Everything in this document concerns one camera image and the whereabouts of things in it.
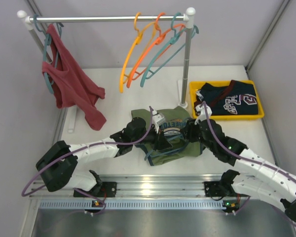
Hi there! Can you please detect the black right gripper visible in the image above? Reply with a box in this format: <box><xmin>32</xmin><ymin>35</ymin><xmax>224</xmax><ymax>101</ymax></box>
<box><xmin>181</xmin><ymin>117</ymin><xmax>216</xmax><ymax>152</ymax></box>

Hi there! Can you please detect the green tank top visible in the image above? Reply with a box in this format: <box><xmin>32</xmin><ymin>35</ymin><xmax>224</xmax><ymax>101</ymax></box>
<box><xmin>135</xmin><ymin>106</ymin><xmax>203</xmax><ymax>166</ymax></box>

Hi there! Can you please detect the slate blue hanger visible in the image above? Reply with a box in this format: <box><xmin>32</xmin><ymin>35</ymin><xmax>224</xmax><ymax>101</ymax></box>
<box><xmin>141</xmin><ymin>134</ymin><xmax>189</xmax><ymax>166</ymax></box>

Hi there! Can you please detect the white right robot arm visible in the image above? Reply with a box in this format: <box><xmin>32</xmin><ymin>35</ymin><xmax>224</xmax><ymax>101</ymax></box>
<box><xmin>181</xmin><ymin>119</ymin><xmax>296</xmax><ymax>223</ymax></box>

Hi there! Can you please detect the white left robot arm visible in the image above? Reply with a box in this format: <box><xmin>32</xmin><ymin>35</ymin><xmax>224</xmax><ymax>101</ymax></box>
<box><xmin>36</xmin><ymin>117</ymin><xmax>171</xmax><ymax>197</ymax></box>

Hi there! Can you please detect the orange hanger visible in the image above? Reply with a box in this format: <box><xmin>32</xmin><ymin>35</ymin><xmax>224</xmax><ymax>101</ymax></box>
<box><xmin>119</xmin><ymin>12</ymin><xmax>186</xmax><ymax>93</ymax></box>

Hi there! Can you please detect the yellow hanger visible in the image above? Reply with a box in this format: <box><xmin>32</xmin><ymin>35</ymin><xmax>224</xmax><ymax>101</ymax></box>
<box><xmin>119</xmin><ymin>12</ymin><xmax>161</xmax><ymax>93</ymax></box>

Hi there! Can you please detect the red tank top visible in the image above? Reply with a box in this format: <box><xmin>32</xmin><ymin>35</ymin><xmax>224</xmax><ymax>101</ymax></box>
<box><xmin>42</xmin><ymin>24</ymin><xmax>107</xmax><ymax>131</ymax></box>

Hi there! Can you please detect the teal hanger under red top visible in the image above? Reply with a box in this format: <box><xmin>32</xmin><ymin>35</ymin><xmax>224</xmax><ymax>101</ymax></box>
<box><xmin>34</xmin><ymin>14</ymin><xmax>64</xmax><ymax>94</ymax></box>

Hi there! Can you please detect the yellow plastic bin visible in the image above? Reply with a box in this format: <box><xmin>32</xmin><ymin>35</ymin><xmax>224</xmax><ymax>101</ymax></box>
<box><xmin>189</xmin><ymin>80</ymin><xmax>264</xmax><ymax>120</ymax></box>

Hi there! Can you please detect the navy maroon shirt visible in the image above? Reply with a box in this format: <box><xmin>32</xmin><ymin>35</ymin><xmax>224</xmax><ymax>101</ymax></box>
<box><xmin>194</xmin><ymin>80</ymin><xmax>259</xmax><ymax>116</ymax></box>

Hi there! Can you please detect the metal clothes rack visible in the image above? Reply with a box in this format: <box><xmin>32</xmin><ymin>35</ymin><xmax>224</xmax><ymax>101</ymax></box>
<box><xmin>17</xmin><ymin>7</ymin><xmax>199</xmax><ymax>109</ymax></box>

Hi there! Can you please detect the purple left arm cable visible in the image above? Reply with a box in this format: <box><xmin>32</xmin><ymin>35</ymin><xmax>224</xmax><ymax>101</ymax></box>
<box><xmin>22</xmin><ymin>106</ymin><xmax>161</xmax><ymax>215</ymax></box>

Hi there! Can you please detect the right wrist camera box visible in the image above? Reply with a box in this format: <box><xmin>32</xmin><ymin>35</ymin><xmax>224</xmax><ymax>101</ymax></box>
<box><xmin>194</xmin><ymin>102</ymin><xmax>212</xmax><ymax>125</ymax></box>

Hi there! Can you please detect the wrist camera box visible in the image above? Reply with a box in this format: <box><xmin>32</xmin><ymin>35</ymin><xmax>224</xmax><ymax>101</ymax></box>
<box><xmin>152</xmin><ymin>110</ymin><xmax>165</xmax><ymax>133</ymax></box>
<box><xmin>194</xmin><ymin>102</ymin><xmax>212</xmax><ymax>125</ymax></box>

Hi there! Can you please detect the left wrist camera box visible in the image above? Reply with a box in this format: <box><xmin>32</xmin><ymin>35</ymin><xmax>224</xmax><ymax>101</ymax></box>
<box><xmin>152</xmin><ymin>110</ymin><xmax>165</xmax><ymax>133</ymax></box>

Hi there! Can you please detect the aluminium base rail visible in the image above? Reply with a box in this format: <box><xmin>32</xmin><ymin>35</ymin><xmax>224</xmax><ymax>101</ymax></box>
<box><xmin>30</xmin><ymin>174</ymin><xmax>247</xmax><ymax>211</ymax></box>

